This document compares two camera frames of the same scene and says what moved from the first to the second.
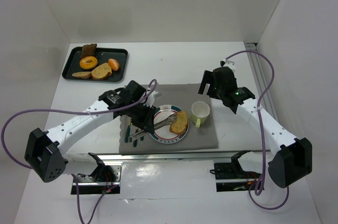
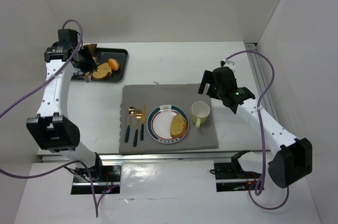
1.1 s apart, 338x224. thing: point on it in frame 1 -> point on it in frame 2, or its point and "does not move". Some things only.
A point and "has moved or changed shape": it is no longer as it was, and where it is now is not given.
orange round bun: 114,64 does not move
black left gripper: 144,119 -> 86,63
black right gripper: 208,82 does not move
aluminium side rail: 261,80 does not move
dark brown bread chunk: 88,50 does not move
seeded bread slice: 180,127 has moved or changed shape
